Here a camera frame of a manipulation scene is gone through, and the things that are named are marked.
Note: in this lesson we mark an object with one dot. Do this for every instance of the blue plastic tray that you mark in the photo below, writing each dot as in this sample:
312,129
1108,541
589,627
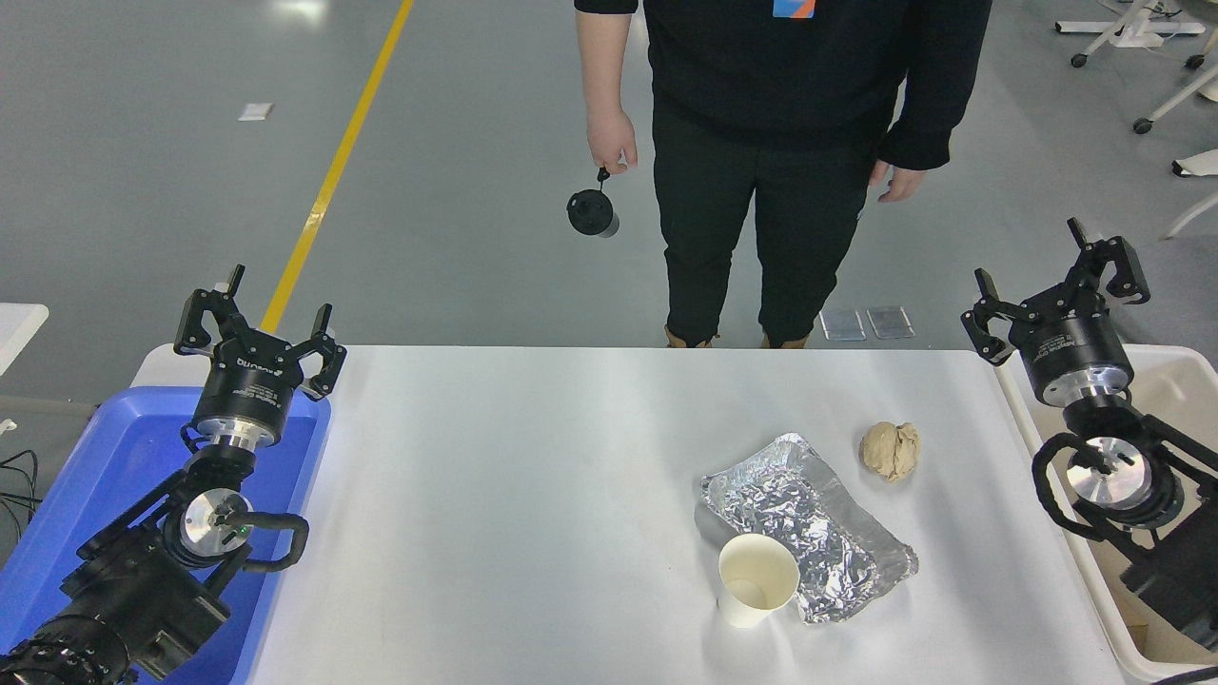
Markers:
124,457

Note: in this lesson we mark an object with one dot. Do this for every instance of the white wheeled chair base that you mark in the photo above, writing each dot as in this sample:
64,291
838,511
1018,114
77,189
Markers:
1132,27
1185,95

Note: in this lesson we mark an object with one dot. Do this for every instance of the crumpled tan paper ball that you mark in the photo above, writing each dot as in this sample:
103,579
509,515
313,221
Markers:
890,452

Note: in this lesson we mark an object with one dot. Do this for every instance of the large pale bin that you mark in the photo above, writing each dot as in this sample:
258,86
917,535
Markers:
1180,390

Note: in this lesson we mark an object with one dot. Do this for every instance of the person's left forearm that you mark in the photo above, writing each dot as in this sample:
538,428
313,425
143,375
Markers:
937,105

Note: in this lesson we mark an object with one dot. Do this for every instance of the black lidded mug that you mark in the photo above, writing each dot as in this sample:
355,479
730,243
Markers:
590,211

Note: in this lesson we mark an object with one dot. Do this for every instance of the white floor sticker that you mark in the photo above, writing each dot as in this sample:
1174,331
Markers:
255,111

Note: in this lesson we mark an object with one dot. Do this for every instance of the white chair foot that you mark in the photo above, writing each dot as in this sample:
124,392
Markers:
1199,164

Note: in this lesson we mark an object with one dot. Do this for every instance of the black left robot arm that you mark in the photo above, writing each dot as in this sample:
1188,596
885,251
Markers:
143,580

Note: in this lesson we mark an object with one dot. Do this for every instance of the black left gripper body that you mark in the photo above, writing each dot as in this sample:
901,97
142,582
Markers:
245,390

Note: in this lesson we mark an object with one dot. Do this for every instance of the person's right hand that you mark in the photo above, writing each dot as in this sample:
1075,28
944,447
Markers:
611,138

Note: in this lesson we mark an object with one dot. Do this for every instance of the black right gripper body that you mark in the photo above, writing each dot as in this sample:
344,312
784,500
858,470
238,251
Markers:
1070,347

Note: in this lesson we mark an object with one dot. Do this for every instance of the person's right forearm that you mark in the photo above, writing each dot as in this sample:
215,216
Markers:
604,67

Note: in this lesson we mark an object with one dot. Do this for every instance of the white side table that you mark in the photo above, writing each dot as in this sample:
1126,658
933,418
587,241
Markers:
17,333

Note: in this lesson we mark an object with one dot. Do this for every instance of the silver floor plate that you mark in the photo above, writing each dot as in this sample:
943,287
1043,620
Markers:
842,324
890,322

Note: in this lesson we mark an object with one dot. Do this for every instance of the crumpled foil tray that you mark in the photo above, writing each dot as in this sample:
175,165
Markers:
809,514

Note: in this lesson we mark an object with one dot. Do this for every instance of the white paper cup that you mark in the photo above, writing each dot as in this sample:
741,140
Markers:
756,576

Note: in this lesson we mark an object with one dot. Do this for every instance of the person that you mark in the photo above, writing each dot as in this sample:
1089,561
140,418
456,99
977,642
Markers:
790,95

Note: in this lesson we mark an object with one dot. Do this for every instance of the person's left hand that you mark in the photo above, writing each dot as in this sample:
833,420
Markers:
904,181

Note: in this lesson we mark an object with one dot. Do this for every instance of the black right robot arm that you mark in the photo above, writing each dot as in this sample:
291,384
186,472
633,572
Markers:
1109,471

